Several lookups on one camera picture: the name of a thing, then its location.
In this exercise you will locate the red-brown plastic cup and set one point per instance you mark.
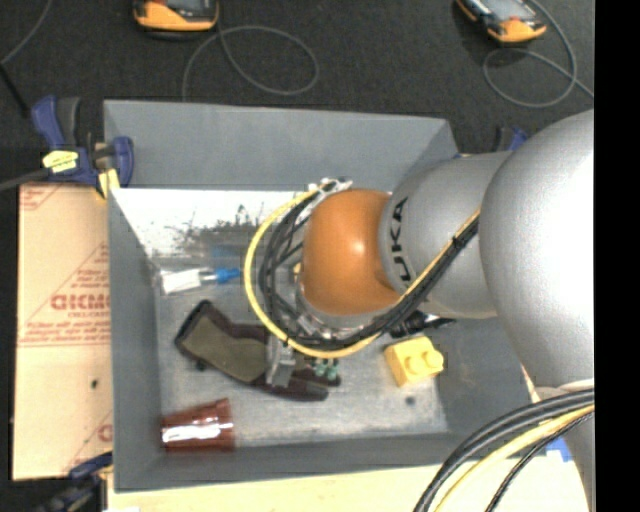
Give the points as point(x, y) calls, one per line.
point(197, 427)

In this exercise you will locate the yellow toy brick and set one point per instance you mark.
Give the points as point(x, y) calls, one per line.
point(412, 360)

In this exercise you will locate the brown cardboard board, red print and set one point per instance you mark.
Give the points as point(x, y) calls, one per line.
point(60, 250)

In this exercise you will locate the white tube with blue cap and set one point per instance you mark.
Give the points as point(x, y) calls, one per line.
point(182, 280)

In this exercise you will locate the black cylinder on white bracket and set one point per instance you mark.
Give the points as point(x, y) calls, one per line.
point(417, 322)

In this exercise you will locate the dark maroon and olive glove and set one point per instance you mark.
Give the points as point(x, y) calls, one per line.
point(222, 345)

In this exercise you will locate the grey metal bin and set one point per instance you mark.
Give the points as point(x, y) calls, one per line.
point(260, 145)

